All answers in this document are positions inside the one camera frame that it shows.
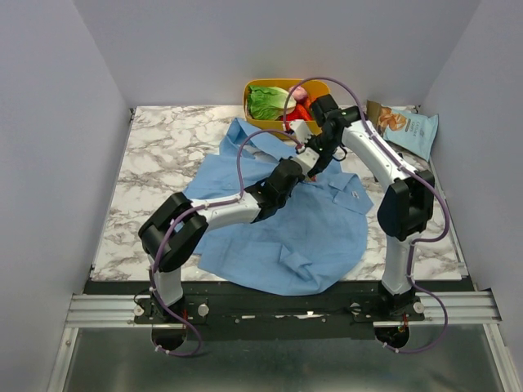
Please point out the blue chip bag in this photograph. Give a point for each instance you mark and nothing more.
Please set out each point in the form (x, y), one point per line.
(411, 131)

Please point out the green lettuce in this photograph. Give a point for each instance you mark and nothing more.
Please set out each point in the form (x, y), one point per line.
(268, 103)

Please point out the red onion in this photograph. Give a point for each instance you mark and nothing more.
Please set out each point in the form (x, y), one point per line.
(299, 94)

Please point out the blue shirt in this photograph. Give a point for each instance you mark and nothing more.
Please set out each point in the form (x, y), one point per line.
(317, 238)

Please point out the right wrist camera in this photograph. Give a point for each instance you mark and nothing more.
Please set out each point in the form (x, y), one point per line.
(301, 131)

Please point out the red pepper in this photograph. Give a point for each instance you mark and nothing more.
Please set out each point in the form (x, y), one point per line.
(299, 112)

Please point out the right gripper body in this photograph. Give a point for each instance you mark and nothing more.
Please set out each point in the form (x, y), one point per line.
(323, 154)

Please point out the yellow plastic basket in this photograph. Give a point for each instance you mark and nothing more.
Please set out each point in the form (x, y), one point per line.
(314, 88)

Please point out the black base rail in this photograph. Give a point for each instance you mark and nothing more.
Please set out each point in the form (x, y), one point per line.
(220, 311)

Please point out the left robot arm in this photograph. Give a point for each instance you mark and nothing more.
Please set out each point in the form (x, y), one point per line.
(175, 229)

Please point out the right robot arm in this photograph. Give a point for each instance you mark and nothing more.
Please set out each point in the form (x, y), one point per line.
(407, 204)

